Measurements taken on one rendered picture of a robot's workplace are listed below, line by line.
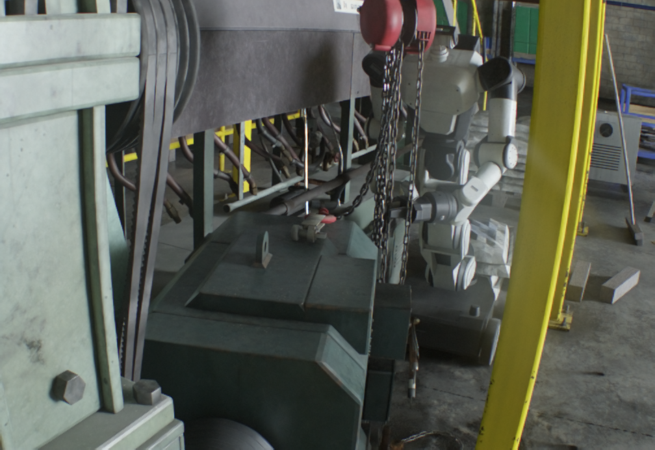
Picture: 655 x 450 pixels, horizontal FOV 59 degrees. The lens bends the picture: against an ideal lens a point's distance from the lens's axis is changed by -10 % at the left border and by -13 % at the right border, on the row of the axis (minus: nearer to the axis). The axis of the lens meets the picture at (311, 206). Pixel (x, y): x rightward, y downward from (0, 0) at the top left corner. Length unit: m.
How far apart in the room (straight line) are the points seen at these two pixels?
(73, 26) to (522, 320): 1.09
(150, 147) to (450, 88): 1.44
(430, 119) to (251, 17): 0.71
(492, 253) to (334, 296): 2.38
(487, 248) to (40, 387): 2.95
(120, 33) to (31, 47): 0.13
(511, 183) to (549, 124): 3.91
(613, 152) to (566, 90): 5.15
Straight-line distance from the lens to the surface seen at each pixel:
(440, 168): 2.34
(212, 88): 1.75
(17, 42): 0.60
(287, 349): 1.01
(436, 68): 2.11
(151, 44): 0.76
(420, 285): 3.04
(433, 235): 2.56
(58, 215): 0.70
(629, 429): 2.55
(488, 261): 3.43
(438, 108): 2.15
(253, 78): 1.92
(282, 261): 1.26
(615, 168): 6.46
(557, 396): 2.64
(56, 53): 0.64
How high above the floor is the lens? 1.33
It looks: 16 degrees down
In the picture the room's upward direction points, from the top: 3 degrees clockwise
